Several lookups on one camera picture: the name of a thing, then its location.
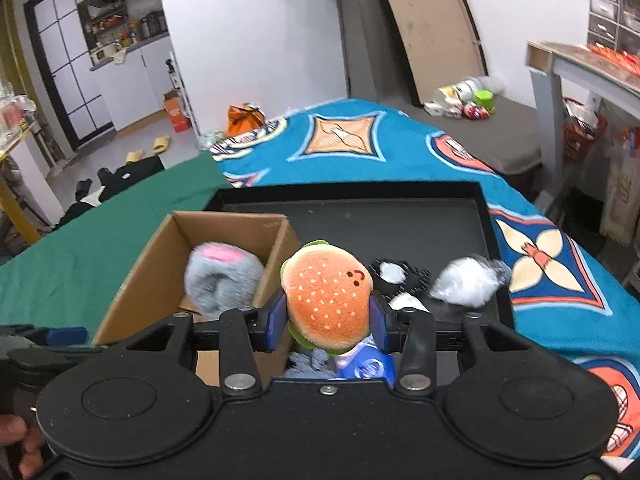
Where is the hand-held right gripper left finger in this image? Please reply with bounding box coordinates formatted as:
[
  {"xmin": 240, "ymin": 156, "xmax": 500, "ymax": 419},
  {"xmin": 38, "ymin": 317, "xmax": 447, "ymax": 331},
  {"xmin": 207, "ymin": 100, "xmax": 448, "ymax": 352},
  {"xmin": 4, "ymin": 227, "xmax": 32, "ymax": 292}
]
[{"xmin": 125, "ymin": 292, "xmax": 290, "ymax": 396}]

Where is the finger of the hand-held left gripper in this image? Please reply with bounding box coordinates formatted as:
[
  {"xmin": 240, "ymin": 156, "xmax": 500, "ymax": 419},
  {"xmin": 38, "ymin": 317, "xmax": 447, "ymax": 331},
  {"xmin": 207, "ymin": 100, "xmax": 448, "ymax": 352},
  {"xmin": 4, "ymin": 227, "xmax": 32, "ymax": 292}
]
[{"xmin": 30, "ymin": 326, "xmax": 91, "ymax": 349}]

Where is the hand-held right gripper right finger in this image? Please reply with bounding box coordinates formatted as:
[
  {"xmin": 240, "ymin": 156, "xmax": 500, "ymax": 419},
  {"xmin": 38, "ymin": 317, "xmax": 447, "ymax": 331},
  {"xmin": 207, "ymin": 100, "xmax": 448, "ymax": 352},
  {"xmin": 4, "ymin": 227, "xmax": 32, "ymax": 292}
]
[{"xmin": 370, "ymin": 292, "xmax": 532, "ymax": 395}]

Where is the small white stuffing bag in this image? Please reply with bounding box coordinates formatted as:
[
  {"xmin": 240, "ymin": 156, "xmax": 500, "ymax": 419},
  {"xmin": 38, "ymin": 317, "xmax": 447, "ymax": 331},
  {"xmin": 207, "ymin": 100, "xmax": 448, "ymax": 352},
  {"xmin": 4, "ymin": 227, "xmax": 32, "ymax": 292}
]
[{"xmin": 389, "ymin": 292, "xmax": 426, "ymax": 311}]

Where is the blue printed packet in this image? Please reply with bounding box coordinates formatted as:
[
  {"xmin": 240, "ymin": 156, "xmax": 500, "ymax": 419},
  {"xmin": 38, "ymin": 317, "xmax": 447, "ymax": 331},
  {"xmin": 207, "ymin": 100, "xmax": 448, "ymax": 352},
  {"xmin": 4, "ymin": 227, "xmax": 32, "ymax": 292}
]
[{"xmin": 336, "ymin": 342, "xmax": 397, "ymax": 386}]

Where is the burger plush toy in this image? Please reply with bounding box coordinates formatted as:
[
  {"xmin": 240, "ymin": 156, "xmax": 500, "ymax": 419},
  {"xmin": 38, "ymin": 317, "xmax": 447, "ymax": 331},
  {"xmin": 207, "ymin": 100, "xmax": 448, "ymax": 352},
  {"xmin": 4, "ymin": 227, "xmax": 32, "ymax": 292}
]
[{"xmin": 280, "ymin": 240, "xmax": 375, "ymax": 356}]

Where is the brown cardboard box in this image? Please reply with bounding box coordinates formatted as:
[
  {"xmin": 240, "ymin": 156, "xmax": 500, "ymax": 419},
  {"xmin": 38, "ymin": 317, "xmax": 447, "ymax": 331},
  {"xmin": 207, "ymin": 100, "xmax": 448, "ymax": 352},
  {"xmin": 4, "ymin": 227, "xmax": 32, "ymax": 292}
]
[{"xmin": 92, "ymin": 211, "xmax": 301, "ymax": 386}]

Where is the large white stuffing bag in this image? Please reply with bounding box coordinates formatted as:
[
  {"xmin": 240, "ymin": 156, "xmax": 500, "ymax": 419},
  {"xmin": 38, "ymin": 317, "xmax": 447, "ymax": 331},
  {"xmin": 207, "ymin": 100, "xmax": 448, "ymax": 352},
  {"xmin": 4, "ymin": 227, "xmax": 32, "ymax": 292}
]
[{"xmin": 430, "ymin": 255, "xmax": 513, "ymax": 306}]

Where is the black tray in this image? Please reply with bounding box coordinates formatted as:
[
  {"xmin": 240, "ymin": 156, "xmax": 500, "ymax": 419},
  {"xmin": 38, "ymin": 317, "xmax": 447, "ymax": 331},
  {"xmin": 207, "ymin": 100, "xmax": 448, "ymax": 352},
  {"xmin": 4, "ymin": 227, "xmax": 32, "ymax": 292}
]
[{"xmin": 202, "ymin": 182, "xmax": 516, "ymax": 361}]

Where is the person's left hand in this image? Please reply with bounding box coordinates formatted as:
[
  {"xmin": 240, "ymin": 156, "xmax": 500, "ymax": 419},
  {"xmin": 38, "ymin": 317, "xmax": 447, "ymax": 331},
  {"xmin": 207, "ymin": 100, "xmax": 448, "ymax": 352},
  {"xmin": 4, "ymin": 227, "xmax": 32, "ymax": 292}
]
[{"xmin": 0, "ymin": 414, "xmax": 47, "ymax": 479}]

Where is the grey knitted toy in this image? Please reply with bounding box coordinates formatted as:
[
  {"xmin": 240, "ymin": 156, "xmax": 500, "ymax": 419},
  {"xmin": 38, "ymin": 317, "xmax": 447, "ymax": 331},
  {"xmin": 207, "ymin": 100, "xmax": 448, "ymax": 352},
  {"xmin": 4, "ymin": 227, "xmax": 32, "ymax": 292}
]
[{"xmin": 286, "ymin": 350, "xmax": 333, "ymax": 378}]

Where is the black and white plush toy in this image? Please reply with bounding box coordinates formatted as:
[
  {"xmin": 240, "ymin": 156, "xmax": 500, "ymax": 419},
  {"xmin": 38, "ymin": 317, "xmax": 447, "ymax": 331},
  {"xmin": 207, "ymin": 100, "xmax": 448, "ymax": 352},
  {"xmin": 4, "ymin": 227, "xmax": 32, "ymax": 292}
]
[{"xmin": 370, "ymin": 258, "xmax": 432, "ymax": 301}]

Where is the grey plush toy pink ear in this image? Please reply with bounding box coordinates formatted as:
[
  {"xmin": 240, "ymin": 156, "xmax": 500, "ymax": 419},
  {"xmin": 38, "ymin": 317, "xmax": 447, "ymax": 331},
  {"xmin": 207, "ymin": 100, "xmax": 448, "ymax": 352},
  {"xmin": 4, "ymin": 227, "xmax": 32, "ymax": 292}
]
[{"xmin": 184, "ymin": 241, "xmax": 265, "ymax": 318}]

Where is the green cloth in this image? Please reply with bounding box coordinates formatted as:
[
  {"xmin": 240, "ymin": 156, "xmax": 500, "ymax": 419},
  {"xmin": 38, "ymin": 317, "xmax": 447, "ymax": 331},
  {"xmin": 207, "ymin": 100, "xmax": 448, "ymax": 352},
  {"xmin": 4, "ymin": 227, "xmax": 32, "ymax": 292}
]
[{"xmin": 0, "ymin": 152, "xmax": 236, "ymax": 346}]

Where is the yellow table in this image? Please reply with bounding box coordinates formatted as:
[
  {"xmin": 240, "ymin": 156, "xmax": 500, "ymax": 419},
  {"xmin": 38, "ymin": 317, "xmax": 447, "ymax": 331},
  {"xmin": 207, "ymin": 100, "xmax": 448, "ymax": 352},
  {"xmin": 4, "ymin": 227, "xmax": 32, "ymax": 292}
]
[{"xmin": 0, "ymin": 125, "xmax": 43, "ymax": 246}]

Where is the black clothing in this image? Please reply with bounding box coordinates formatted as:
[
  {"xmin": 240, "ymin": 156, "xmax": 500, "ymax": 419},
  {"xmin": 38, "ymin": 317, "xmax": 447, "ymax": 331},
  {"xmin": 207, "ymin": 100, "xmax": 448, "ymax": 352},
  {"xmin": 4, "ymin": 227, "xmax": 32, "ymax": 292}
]
[{"xmin": 57, "ymin": 155, "xmax": 166, "ymax": 228}]

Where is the blue printed blanket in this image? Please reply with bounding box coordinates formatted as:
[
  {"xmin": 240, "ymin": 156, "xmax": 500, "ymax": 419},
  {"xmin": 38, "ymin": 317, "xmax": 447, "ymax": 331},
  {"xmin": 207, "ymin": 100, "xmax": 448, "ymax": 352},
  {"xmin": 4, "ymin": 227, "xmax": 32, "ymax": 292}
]
[{"xmin": 210, "ymin": 97, "xmax": 640, "ymax": 473}]

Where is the crumpled clear plastic bag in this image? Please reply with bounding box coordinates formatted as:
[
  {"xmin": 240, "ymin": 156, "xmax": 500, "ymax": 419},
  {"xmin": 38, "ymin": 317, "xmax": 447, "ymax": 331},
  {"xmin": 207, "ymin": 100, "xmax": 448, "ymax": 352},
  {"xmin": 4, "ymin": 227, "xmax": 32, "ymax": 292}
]
[{"xmin": 196, "ymin": 130, "xmax": 226, "ymax": 151}]

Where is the orange bag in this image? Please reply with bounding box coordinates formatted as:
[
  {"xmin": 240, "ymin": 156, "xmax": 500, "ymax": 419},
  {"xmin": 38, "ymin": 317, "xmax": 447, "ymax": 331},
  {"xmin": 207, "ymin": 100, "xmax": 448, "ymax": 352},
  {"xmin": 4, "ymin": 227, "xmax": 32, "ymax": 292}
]
[{"xmin": 227, "ymin": 104, "xmax": 268, "ymax": 138}]

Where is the grey bench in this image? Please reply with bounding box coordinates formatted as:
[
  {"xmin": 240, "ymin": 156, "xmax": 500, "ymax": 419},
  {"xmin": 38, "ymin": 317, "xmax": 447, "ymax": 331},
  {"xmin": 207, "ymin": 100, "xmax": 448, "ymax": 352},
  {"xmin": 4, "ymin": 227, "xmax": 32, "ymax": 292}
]
[{"xmin": 410, "ymin": 95, "xmax": 543, "ymax": 176}]

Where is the orange cardboard box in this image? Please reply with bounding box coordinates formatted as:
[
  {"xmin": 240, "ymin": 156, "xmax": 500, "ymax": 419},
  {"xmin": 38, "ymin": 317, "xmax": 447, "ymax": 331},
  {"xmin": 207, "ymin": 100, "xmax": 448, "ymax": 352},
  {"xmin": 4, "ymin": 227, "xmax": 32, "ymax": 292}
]
[{"xmin": 162, "ymin": 91, "xmax": 193, "ymax": 133}]

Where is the red round toy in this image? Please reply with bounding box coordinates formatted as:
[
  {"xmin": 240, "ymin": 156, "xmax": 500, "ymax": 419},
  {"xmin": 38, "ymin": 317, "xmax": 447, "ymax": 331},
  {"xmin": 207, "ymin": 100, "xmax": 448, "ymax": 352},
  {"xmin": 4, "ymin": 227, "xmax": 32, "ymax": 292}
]
[{"xmin": 462, "ymin": 102, "xmax": 493, "ymax": 122}]

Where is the white rack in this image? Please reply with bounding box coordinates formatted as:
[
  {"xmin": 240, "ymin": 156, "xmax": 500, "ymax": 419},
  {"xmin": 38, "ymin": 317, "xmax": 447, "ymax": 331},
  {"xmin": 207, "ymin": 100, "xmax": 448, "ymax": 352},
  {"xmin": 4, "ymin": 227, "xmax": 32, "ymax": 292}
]
[{"xmin": 165, "ymin": 50, "xmax": 201, "ymax": 136}]

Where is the white kitchen cabinet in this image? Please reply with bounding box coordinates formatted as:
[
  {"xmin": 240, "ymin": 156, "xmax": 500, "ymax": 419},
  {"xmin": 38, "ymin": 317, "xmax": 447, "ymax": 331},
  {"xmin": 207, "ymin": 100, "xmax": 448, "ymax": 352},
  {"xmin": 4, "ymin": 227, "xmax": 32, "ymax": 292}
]
[{"xmin": 90, "ymin": 35, "xmax": 173, "ymax": 132}]

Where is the black framed sliding door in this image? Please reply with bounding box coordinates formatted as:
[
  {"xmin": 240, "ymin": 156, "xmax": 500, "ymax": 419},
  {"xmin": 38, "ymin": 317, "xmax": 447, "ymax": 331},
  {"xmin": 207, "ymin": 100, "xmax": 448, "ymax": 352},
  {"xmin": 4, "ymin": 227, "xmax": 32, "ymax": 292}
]
[{"xmin": 24, "ymin": 0, "xmax": 117, "ymax": 148}]

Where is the beige canvas bag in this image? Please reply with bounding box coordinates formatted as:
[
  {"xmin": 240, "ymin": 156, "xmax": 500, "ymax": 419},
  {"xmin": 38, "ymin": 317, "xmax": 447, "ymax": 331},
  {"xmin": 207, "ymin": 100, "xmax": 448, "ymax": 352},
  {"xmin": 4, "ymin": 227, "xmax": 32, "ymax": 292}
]
[{"xmin": 600, "ymin": 150, "xmax": 640, "ymax": 246}]

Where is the red basket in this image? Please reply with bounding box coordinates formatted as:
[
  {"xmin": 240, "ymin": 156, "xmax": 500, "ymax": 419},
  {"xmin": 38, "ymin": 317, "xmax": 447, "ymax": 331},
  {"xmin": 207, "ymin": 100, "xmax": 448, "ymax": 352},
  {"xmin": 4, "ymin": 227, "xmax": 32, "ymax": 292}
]
[{"xmin": 562, "ymin": 97, "xmax": 608, "ymax": 163}]

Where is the white pot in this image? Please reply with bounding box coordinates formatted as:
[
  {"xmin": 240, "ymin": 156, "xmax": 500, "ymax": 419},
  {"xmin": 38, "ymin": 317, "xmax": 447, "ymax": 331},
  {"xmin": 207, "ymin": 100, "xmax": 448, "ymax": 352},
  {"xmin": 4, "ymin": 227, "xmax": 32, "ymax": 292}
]
[{"xmin": 92, "ymin": 42, "xmax": 123, "ymax": 63}]

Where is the grey table wooden top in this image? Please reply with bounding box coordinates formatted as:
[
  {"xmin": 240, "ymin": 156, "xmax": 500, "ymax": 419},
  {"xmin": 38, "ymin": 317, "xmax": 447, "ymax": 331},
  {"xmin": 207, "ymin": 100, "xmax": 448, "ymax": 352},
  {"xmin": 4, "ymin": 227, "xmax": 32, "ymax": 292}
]
[{"xmin": 525, "ymin": 40, "xmax": 640, "ymax": 181}]

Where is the grey drawer organizer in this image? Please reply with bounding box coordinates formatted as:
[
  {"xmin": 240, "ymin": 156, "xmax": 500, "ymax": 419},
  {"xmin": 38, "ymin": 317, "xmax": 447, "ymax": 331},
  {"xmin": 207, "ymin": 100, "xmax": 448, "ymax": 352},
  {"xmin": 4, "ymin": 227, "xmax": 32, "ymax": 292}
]
[{"xmin": 586, "ymin": 0, "xmax": 640, "ymax": 53}]

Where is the brown board black frame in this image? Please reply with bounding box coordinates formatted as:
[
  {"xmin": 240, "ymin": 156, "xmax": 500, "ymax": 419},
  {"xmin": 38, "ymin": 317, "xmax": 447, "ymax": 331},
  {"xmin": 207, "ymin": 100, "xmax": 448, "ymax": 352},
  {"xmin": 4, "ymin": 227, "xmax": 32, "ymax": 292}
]
[{"xmin": 372, "ymin": 0, "xmax": 488, "ymax": 108}]

